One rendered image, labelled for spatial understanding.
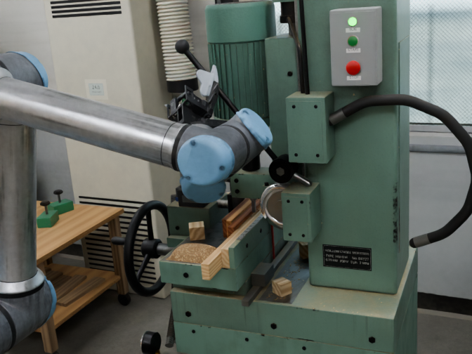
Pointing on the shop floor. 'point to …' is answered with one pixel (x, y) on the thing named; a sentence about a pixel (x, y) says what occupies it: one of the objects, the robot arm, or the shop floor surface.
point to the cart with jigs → (93, 215)
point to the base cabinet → (185, 337)
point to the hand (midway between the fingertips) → (196, 86)
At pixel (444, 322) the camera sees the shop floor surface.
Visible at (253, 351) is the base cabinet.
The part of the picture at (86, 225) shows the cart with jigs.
